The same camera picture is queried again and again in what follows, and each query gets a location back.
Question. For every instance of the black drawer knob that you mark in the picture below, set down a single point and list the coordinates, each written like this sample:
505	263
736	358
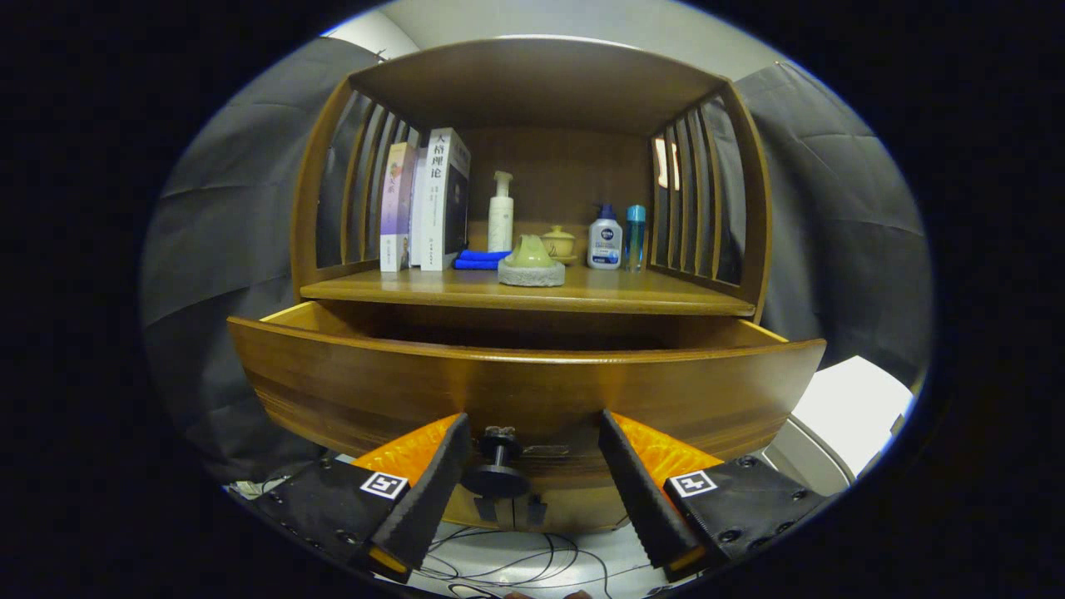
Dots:
497	481

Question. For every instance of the thick white book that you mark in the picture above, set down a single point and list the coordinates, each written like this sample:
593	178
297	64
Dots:
437	208

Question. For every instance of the wooden cabinet door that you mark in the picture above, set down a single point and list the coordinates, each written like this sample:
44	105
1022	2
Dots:
462	509
574	507

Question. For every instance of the brown wooden cabinet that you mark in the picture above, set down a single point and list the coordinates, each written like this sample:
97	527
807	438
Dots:
541	83

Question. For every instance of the black backdrop cloth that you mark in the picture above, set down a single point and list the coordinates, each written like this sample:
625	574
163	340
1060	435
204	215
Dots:
233	333

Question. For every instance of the wooden drawer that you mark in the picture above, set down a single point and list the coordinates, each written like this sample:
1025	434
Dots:
541	391

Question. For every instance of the wooden countertop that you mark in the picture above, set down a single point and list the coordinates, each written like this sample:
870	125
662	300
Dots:
624	287

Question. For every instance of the thin white book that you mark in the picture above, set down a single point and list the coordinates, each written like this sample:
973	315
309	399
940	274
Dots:
418	208

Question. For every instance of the blue folded cloth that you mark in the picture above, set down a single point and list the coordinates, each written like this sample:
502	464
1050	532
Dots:
478	259

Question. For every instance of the purple book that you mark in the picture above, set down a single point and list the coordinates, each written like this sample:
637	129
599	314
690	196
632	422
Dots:
395	208

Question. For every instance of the yellow lidded teacup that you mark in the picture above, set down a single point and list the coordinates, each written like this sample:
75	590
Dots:
559	244

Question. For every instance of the teal spray bottle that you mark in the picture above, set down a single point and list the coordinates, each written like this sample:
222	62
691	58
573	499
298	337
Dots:
635	241

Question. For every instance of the white pump bottle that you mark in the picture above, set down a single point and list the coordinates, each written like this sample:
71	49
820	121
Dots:
500	220

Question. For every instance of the green and grey soap dish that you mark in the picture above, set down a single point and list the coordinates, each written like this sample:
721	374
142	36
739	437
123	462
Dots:
531	266

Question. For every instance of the white bottle blue cap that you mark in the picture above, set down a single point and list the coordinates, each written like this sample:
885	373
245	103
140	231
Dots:
605	241

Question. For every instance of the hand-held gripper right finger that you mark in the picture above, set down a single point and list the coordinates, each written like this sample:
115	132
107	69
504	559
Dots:
641	499

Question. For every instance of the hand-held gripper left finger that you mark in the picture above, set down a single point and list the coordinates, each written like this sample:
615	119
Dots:
433	499

